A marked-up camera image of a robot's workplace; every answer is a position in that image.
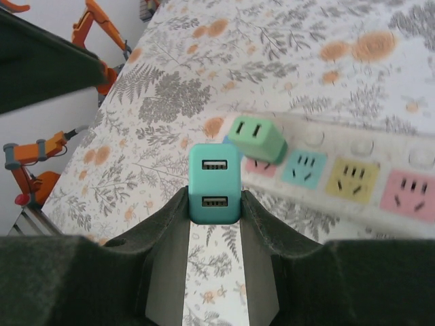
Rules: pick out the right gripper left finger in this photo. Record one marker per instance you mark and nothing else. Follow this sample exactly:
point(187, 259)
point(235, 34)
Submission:
point(85, 282)

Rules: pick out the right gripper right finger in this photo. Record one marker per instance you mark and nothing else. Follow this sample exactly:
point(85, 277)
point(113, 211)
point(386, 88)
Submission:
point(340, 285)

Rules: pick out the white power strip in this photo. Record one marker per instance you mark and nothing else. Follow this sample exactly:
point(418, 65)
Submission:
point(340, 149)

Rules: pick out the teal USB plug adapter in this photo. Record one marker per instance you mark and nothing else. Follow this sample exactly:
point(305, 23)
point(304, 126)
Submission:
point(214, 183)

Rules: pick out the green plug adapter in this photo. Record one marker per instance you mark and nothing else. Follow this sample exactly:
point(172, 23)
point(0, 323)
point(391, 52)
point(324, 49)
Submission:
point(258, 142)

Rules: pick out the floral patterned table cloth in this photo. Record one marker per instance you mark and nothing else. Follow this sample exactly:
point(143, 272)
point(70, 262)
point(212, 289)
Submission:
point(170, 85)

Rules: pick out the aluminium side rail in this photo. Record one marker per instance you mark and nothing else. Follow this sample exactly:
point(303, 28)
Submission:
point(30, 220)

